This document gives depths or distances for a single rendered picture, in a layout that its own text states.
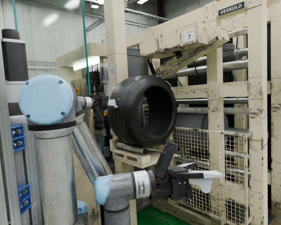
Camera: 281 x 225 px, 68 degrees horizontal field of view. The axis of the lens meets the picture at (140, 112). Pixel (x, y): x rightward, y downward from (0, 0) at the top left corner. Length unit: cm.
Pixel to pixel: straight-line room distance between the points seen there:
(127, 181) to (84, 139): 19
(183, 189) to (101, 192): 23
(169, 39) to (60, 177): 139
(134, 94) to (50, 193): 97
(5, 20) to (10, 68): 1011
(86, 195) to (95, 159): 138
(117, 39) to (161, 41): 37
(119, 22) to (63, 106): 146
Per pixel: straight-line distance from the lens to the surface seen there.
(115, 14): 191
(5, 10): 1115
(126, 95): 142
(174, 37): 170
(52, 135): 54
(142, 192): 61
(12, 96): 90
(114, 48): 182
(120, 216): 63
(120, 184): 60
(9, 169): 85
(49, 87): 52
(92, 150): 69
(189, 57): 176
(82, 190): 202
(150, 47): 186
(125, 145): 165
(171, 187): 65
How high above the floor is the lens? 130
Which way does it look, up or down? 5 degrees down
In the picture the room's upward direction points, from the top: 3 degrees counter-clockwise
